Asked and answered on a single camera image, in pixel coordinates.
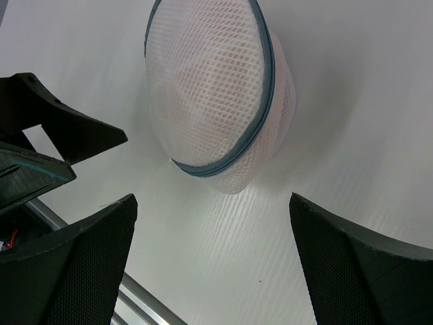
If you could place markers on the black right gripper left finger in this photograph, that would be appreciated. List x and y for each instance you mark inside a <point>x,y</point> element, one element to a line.
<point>29,274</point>

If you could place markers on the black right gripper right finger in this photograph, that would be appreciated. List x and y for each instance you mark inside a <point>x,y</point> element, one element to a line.
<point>355,275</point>

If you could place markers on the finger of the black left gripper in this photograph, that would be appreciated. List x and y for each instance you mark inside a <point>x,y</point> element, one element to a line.
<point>26,102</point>
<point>26,174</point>

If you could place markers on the aluminium frame rail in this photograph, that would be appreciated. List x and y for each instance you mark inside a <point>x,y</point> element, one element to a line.
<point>93,279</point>

